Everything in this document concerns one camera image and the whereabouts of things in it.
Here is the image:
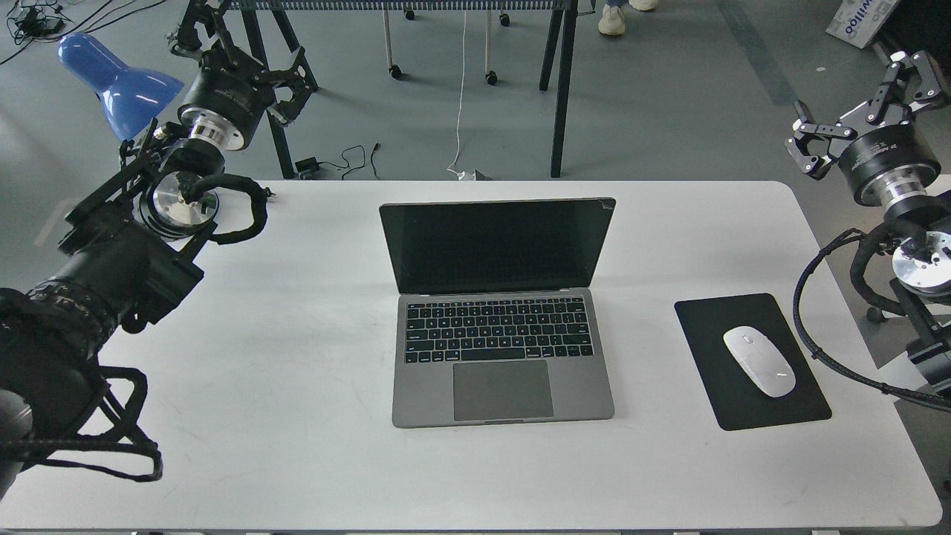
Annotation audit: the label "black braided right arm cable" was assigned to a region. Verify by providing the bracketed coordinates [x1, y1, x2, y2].
[792, 223, 951, 414]

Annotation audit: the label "beige shoe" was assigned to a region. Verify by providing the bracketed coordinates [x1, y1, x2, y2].
[597, 4, 627, 37]

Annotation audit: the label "white computer mouse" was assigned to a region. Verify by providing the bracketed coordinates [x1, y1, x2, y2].
[722, 325, 797, 398]

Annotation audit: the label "black frame background table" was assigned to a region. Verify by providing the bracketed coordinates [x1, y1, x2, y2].
[223, 0, 597, 179]

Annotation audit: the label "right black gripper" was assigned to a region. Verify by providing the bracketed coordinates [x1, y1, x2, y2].
[785, 51, 949, 207]

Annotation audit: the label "white hanging cable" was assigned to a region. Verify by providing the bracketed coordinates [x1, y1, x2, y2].
[446, 10, 476, 181]

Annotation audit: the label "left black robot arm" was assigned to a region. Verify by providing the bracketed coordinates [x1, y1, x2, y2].
[1, 1, 318, 492]

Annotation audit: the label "white cardboard box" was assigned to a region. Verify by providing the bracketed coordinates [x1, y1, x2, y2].
[825, 0, 900, 50]

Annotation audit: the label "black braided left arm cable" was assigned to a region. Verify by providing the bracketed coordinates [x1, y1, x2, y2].
[182, 173, 272, 247]

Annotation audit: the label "black power adapter with cable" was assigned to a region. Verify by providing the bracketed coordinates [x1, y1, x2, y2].
[294, 143, 381, 181]

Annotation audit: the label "black mouse pad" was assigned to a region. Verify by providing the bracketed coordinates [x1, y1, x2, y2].
[675, 294, 832, 431]

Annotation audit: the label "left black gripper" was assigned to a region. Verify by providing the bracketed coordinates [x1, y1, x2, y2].
[169, 1, 318, 150]

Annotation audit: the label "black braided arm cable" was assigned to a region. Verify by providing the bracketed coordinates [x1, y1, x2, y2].
[792, 223, 951, 414]
[182, 173, 272, 247]

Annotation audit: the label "rolling cart legs with castors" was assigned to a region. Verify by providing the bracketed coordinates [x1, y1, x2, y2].
[383, 9, 512, 87]

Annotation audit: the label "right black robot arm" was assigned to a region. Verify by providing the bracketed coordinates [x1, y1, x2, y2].
[785, 51, 950, 412]

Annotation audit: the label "tangled black cables on floor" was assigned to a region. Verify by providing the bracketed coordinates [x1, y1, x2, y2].
[0, 0, 168, 66]

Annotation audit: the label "grey laptop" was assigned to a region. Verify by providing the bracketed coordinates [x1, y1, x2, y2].
[378, 197, 616, 429]

